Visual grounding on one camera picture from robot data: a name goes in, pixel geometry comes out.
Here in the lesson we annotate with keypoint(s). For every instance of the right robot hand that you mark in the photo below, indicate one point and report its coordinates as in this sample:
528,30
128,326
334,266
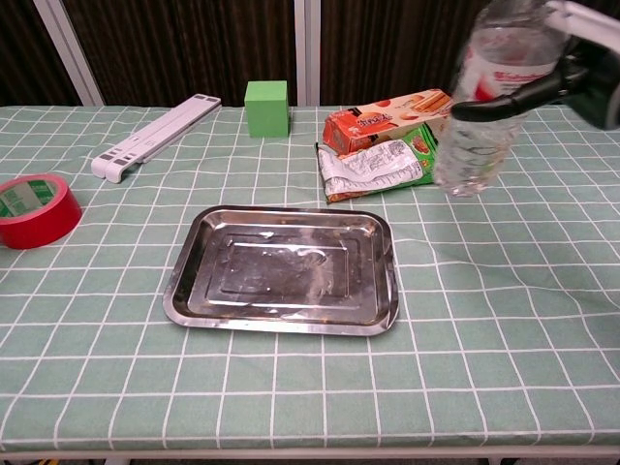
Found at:
571,72

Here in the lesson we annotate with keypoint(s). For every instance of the clear plastic bottle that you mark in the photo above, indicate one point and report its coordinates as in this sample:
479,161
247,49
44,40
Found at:
489,102

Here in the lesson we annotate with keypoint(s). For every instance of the orange wafer biscuit box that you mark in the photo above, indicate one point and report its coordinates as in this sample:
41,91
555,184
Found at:
382,123

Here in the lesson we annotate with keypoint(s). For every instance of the green and white snack bag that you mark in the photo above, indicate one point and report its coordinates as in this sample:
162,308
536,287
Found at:
375,164

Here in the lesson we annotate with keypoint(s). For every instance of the green cube block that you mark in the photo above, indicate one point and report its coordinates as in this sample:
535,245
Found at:
267,107

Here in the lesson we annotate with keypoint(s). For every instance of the stainless steel tray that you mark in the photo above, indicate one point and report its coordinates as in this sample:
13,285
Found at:
283,269

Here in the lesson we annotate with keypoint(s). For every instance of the green checkered tablecloth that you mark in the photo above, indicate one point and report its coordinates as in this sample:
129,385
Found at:
310,378

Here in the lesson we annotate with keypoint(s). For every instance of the white folding laptop stand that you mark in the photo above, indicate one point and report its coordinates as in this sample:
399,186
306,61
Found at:
155,135

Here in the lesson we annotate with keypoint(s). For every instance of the red tape roll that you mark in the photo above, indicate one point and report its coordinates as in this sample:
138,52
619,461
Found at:
36,210

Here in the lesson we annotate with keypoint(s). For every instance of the white partition frame post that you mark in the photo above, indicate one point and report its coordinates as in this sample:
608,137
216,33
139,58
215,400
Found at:
307,51
70,51

